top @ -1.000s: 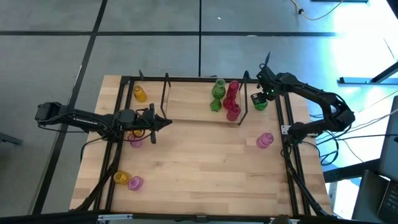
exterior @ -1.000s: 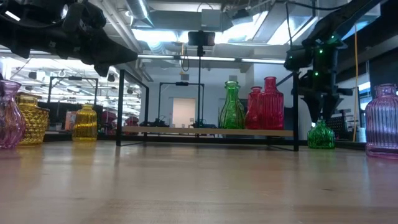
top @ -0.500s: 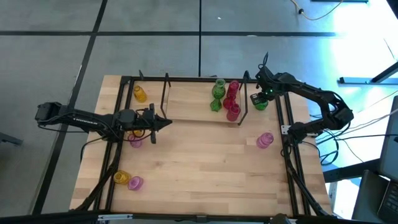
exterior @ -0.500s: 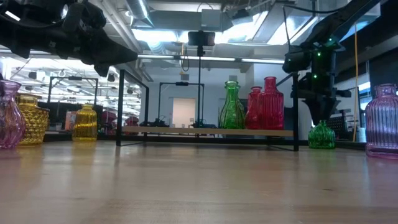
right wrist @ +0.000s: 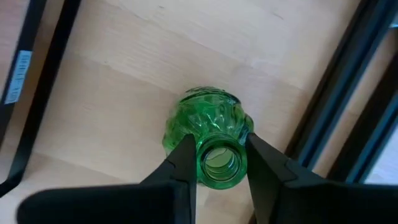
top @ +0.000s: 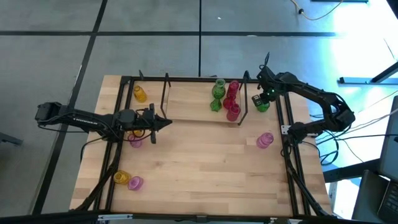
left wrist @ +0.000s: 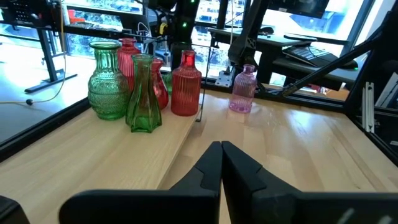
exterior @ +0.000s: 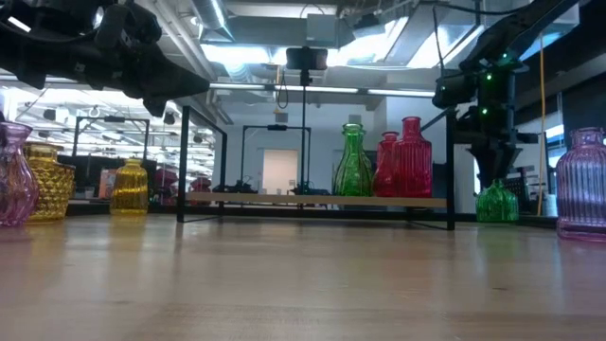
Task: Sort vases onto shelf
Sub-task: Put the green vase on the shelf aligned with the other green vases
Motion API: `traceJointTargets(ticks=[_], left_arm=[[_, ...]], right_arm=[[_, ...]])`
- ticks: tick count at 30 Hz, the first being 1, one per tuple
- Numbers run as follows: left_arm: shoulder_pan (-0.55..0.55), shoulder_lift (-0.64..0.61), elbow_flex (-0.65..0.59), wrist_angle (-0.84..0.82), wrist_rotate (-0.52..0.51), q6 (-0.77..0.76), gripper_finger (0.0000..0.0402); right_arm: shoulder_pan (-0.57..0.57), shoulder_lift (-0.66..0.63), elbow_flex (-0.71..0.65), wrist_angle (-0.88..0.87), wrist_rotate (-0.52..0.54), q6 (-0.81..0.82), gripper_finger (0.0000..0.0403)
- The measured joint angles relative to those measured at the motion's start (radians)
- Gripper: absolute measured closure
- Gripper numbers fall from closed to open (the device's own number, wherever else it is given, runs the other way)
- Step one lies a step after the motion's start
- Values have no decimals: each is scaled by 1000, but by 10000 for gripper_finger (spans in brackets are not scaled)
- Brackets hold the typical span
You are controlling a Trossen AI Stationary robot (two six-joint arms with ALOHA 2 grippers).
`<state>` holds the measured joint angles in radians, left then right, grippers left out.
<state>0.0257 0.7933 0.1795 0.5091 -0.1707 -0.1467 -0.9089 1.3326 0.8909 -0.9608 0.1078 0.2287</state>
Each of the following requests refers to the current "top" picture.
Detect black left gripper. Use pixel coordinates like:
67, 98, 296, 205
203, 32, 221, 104
136, 103, 173, 144

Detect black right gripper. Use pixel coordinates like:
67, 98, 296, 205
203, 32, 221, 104
251, 67, 282, 105

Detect green ribbed glass vase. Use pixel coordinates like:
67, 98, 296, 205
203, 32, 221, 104
255, 101, 271, 113

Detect pink swirl glass vase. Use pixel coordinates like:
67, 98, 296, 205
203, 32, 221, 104
128, 134, 143, 149

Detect slim yellow ribbed glass vase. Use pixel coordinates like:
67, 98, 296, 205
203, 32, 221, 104
133, 85, 148, 103

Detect tall red ribbed glass vase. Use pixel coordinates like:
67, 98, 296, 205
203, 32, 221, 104
226, 80, 240, 99

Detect small round red glass vase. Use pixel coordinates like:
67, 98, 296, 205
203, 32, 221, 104
222, 96, 236, 110

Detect red ribbed glass bottle vase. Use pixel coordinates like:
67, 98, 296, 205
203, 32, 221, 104
226, 103, 242, 123

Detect round green glass vase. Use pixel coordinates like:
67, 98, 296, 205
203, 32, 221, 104
211, 78, 226, 100

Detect pink ribbed glass bottle vase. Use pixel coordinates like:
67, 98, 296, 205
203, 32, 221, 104
256, 132, 275, 149

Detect conical fluted green glass vase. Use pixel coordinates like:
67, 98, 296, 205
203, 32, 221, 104
210, 98, 223, 112

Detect pink ribbed glass jar vase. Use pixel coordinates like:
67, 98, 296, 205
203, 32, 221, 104
127, 175, 144, 191

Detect wide-neck yellow ribbed glass vase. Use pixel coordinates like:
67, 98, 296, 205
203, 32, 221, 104
113, 170, 131, 185

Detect black desk foot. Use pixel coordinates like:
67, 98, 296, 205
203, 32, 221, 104
338, 60, 398, 85

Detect dark grey beam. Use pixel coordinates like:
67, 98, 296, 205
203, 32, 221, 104
322, 157, 382, 184

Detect grey laptop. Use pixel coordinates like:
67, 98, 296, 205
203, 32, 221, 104
377, 95, 398, 224

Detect black crossbar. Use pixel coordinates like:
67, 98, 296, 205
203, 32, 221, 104
0, 210, 398, 224

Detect grey floor object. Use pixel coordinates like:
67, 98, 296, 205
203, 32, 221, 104
0, 133, 24, 146

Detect black wire rack tray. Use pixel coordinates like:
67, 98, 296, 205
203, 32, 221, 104
160, 70, 251, 126

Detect black aluminium table frame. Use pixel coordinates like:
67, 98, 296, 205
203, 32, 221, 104
74, 74, 335, 218

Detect beige floor cable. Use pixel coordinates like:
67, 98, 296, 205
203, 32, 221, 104
290, 0, 345, 22

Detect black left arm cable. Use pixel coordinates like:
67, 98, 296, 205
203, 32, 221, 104
80, 136, 108, 163

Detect silver bracket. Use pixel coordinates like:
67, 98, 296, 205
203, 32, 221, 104
97, 213, 134, 222

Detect black floor cable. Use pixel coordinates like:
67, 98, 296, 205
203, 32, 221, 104
317, 124, 398, 166

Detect white cable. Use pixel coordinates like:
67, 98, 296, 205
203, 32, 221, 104
348, 90, 398, 133

